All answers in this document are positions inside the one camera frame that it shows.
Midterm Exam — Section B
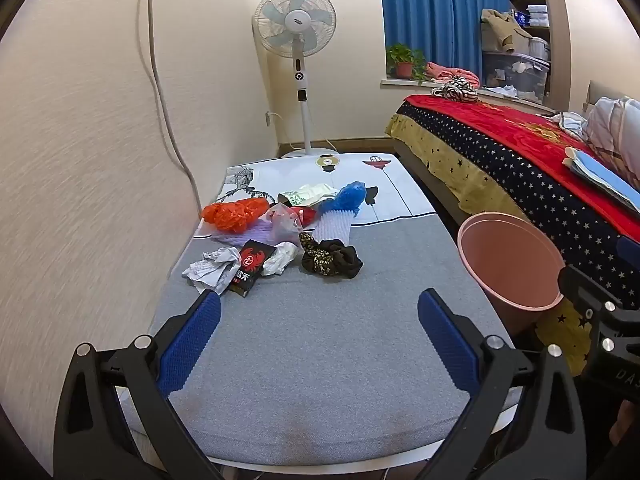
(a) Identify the grey wall cable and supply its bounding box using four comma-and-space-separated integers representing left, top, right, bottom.
134, 0, 203, 211

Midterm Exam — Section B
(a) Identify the clear storage box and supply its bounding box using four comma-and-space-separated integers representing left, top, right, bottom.
482, 51, 551, 103

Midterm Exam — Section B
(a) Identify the pink plastic bin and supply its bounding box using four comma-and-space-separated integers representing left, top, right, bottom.
457, 212, 566, 336

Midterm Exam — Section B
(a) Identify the beige headboard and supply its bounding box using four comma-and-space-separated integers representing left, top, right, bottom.
582, 80, 640, 122

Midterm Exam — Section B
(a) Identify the person's right hand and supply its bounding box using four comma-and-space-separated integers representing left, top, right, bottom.
609, 400, 640, 445

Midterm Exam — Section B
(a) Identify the blue folder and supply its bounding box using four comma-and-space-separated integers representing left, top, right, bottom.
562, 147, 640, 213

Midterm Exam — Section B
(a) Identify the black gold patterned plastic bag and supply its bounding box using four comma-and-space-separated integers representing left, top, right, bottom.
299, 232, 364, 279

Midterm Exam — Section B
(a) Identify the black packet with red crab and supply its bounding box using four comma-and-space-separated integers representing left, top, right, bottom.
227, 240, 278, 298

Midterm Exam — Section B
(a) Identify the green white wrapper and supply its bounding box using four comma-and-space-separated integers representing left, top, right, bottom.
277, 183, 338, 207

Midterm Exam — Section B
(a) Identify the lavender foam net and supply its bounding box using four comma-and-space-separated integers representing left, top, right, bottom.
210, 212, 282, 242

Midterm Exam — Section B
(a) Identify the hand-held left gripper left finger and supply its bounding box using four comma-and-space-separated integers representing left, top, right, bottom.
52, 289, 223, 480

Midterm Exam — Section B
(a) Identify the blue curtain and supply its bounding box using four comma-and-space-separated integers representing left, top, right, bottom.
377, 0, 523, 81

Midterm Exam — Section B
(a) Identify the crumpled white paper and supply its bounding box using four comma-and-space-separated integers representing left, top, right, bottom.
182, 246, 242, 296

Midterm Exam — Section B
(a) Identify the white standing fan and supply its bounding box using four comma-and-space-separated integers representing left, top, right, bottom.
252, 0, 346, 159

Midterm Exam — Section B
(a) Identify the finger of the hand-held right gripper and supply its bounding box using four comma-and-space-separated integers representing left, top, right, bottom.
558, 265, 640, 357
616, 236, 640, 263

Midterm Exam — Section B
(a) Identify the brown bed frame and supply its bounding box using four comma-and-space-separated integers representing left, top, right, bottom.
392, 137, 471, 226

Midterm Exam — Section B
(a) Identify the black white striped cloth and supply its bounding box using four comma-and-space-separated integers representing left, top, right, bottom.
432, 76, 481, 105

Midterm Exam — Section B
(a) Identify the blue plastic bag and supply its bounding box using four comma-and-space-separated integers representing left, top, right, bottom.
319, 180, 370, 218

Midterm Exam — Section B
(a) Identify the white foam net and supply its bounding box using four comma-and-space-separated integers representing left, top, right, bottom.
312, 210, 353, 242

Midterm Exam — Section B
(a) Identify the light blue white cloth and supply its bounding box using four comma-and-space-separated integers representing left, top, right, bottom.
550, 111, 589, 141

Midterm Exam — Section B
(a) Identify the crumpled white tissue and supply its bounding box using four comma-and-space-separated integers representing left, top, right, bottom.
261, 241, 301, 277

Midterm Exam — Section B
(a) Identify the khaki coat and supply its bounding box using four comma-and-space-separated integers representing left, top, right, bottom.
481, 8, 533, 56

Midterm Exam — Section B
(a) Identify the pink cloth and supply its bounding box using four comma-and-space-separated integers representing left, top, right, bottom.
425, 61, 481, 86

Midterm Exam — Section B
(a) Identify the bed with red blanket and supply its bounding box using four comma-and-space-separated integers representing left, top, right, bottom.
385, 94, 640, 376

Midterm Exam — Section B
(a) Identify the potted green plant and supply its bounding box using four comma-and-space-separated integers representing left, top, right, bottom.
386, 44, 428, 83

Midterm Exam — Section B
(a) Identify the white pillow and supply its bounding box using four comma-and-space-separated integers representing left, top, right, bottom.
585, 96, 640, 188

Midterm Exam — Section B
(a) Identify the clear plastic bag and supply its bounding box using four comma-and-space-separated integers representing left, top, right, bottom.
260, 203, 306, 247

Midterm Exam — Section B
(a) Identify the white window sill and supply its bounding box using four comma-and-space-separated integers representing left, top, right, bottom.
380, 78, 556, 111

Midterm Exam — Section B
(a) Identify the orange plastic bag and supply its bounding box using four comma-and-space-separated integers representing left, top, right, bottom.
200, 198, 271, 233

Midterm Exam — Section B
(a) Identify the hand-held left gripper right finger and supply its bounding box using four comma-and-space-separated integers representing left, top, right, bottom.
417, 287, 588, 480

